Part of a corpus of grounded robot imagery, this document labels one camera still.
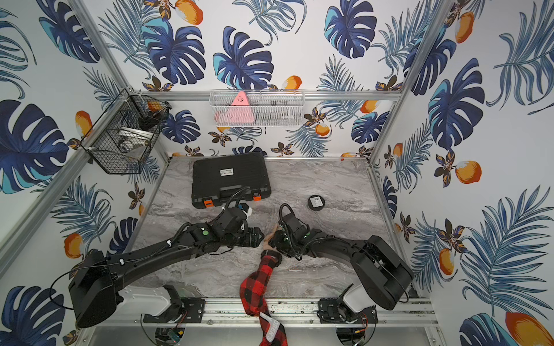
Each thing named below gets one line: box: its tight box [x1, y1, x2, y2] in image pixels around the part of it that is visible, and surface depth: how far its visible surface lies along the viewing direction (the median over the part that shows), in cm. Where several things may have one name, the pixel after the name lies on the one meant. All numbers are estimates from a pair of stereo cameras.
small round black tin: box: [307, 193, 326, 212], surface depth 103 cm
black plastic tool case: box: [191, 152, 272, 209], surface depth 106 cm
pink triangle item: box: [226, 90, 255, 124], surface depth 92 cm
